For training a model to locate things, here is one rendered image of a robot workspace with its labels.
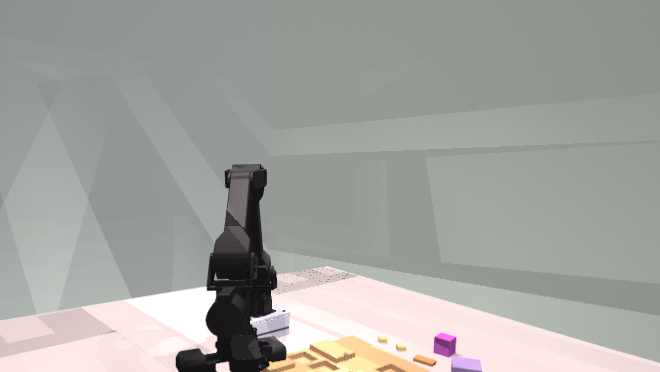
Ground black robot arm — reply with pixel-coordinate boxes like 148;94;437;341
205;164;277;372

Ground light purple block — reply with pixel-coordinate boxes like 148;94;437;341
451;356;482;372

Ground pink cube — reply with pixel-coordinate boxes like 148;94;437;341
434;333;457;358

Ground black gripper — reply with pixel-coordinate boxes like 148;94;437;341
176;318;287;372

